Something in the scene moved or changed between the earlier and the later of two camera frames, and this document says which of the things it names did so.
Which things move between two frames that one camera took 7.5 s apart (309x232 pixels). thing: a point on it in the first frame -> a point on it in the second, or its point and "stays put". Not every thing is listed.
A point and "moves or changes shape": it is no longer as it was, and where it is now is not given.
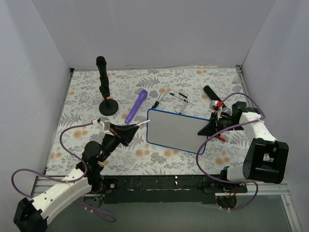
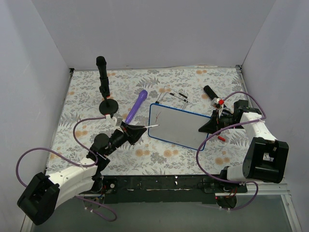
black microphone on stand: x=104 y=88 stays put
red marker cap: x=222 y=138 stays put
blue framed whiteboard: x=176 y=130 moves or changes shape
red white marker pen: x=143 y=122 -> x=151 y=126
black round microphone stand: x=108 y=107 stays put
